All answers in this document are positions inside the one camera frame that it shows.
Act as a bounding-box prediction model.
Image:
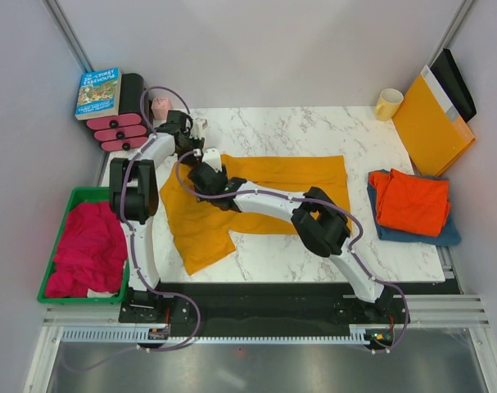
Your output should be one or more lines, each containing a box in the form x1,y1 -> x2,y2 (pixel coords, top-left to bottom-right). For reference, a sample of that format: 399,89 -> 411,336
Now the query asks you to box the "yellow t shirt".
159,153 -> 352,276

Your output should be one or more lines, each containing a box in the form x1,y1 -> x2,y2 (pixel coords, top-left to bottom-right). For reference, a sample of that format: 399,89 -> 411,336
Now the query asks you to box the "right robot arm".
188,163 -> 395,323

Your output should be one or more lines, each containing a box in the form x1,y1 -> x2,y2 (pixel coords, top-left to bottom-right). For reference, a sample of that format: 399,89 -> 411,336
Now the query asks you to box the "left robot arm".
109,110 -> 204,322

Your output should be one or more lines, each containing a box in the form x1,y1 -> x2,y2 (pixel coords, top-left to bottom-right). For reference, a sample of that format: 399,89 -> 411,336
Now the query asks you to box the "small pink cube box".
151,97 -> 172,120

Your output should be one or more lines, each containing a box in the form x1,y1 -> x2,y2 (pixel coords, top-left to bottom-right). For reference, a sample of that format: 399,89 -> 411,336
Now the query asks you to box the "black pink drawer unit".
86,73 -> 153,152

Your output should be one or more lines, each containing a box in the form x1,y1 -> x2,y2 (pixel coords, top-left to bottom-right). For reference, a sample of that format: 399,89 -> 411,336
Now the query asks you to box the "blue treehouse book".
75,67 -> 122,121

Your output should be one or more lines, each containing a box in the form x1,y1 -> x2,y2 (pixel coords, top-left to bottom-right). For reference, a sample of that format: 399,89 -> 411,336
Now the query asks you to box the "green plastic tray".
37,187 -> 129,305

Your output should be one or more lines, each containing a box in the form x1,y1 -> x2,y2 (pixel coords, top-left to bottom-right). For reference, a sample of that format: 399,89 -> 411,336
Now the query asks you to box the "pink crumpled t shirt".
44,201 -> 128,299

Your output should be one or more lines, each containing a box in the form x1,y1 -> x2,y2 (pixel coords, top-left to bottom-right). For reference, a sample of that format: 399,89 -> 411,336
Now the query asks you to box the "yellow mug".
374,88 -> 404,121

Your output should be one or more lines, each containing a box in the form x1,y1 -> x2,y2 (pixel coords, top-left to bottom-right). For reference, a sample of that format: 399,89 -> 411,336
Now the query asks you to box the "orange folded t shirt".
368,169 -> 450,237

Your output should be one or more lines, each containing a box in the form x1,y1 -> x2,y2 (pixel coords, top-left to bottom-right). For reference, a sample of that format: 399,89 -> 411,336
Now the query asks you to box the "orange padded envelope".
392,73 -> 476,176

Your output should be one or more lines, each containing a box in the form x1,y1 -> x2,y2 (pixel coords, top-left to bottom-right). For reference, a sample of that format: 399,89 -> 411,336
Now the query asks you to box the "white grey envelope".
421,65 -> 460,122

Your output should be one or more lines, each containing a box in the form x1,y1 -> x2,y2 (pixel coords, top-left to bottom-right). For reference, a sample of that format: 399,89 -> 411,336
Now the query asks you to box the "blue folded t shirt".
367,169 -> 461,246

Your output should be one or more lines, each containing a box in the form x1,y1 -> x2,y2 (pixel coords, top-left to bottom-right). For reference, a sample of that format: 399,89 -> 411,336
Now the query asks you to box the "black folder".
430,48 -> 477,123

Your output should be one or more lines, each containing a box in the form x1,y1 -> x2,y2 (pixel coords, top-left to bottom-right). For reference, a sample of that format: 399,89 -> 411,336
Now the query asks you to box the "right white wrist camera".
201,147 -> 223,173

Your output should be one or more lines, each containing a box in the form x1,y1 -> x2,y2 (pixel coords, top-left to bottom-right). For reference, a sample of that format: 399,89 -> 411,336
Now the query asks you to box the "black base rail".
118,279 -> 411,339

